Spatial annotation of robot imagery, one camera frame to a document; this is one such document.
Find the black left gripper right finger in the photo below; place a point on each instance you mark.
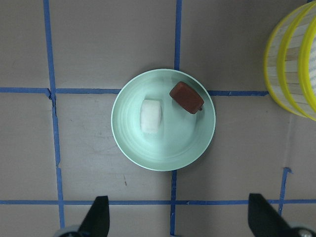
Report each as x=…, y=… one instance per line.
x=263, y=219

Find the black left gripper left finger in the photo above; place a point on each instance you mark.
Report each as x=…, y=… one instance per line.
x=96, y=221

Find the white bun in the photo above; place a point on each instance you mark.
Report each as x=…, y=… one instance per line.
x=150, y=116

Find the brown bun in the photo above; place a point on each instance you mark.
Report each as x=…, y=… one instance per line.
x=187, y=97

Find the yellow steamer layer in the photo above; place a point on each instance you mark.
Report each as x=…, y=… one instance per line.
x=293, y=62
x=270, y=65

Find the light green plate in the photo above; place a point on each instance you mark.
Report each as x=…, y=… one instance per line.
x=181, y=138

